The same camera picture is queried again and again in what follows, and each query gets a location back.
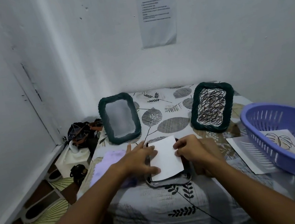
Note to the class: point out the person's left hand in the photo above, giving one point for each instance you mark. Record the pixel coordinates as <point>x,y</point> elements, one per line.
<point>133,160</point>

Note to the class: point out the person's right hand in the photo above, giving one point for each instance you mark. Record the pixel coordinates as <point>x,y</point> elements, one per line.
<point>194,150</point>

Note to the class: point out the person's left thumb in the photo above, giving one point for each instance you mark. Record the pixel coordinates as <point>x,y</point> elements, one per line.
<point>152,170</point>

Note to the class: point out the person's right thumb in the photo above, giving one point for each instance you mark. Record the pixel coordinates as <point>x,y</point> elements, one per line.
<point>180,154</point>

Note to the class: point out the person's left little finger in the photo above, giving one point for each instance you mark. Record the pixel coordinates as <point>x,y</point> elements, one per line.
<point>136,145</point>

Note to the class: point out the white paper card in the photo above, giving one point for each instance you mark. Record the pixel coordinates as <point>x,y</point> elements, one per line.
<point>166,158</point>

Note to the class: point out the person's right forearm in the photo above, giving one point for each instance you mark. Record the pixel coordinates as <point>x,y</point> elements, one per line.
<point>253,197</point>

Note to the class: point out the person's left forearm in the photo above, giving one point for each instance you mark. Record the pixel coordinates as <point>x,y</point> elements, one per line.
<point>80,217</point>

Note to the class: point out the light purple cloth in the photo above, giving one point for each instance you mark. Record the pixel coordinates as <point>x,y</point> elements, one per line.
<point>105,165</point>

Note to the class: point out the leaf print tablecloth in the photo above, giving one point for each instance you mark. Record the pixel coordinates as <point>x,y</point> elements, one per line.
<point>177,210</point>

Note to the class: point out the white paper sheet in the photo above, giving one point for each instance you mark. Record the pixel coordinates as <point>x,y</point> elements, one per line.
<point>242,152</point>

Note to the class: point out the white cup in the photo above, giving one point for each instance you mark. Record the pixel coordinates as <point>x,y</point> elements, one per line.
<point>73,147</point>

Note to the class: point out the small black object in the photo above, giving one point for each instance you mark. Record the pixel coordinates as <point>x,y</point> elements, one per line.
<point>78,173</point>

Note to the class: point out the white box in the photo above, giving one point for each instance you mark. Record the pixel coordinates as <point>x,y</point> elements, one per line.
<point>71,161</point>

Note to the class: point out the leaf line drawing paper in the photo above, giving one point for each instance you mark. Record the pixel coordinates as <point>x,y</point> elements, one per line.
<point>291,139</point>

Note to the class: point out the printed paper notice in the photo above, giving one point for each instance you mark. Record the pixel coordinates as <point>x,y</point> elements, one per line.
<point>157,14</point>

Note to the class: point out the dark picture frame lying flat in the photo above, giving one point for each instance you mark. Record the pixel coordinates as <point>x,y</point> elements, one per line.
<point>171,181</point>

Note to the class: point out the green woven frame, blank insert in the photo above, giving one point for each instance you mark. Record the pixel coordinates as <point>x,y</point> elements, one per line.
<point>119,118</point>

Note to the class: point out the green woven frame, scribble art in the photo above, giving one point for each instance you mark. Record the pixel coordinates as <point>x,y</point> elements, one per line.
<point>212,106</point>

